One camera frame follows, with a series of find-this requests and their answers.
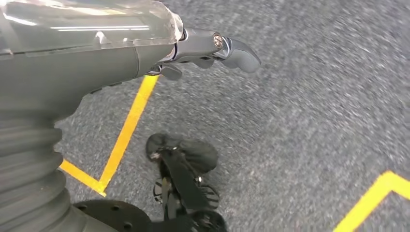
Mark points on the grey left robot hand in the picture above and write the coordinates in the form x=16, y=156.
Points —
x=80, y=64

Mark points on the black round robot disc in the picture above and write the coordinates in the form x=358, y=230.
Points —
x=112, y=217

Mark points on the yellow floor tape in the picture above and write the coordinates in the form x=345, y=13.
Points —
x=128, y=128

